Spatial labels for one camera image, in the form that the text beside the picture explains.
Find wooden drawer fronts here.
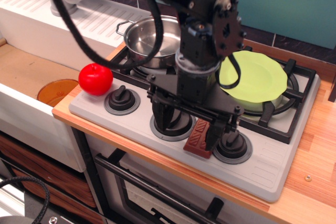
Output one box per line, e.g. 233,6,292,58
1,132,104,223

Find stainless steel pot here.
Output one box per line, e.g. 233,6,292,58
116,15,181,69

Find black left burner grate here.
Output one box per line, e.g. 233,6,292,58
110,47,186,102

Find black left stove knob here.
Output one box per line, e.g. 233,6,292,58
104,85,141,116

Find brown chocolate bar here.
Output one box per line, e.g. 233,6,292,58
183,119,212,159

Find black middle stove knob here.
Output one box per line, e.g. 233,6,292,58
150,109,196,142

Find toy oven door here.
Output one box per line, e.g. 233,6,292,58
86,135,272,223

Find white toy sink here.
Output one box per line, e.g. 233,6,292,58
0,0,153,173

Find black right burner grate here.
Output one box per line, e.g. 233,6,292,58
226,57,316,144

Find black stove knob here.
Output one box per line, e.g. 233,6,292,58
104,85,141,116
150,109,196,142
213,130,253,165

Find red toy apple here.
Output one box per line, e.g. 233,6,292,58
78,63,113,96

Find grey toy stove top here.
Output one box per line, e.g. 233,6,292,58
69,73,320,202

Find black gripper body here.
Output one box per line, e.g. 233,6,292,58
148,63,243,132

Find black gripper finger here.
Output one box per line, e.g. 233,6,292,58
205,120,230,151
151,94,182,132

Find black burner grate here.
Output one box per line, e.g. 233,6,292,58
226,57,316,144
110,47,186,102

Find black braided foreground cable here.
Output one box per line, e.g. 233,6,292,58
0,176,50,224

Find black right stove knob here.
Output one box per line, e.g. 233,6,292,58
213,130,253,165

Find black oven door handle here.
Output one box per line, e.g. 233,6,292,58
94,149,224,223

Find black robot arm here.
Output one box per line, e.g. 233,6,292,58
148,0,245,151

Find light green plate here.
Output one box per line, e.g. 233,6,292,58
219,50,288,103

